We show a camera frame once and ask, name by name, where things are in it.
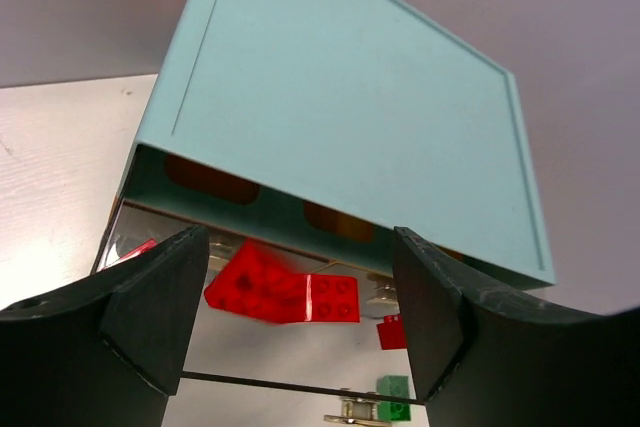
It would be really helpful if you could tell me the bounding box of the green lego near right gripper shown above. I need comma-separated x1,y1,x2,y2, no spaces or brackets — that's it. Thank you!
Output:
376,375,411,423

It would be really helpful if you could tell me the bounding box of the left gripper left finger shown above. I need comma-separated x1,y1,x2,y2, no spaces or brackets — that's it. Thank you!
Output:
1,226,209,426

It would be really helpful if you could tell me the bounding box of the teal drawer cabinet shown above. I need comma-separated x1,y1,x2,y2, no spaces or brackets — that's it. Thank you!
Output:
118,0,555,289

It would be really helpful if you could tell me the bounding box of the red round lego piece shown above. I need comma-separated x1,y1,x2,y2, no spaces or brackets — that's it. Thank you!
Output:
204,240,306,324

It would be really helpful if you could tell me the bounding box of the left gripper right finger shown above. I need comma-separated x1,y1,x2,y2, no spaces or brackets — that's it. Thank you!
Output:
393,227,639,426

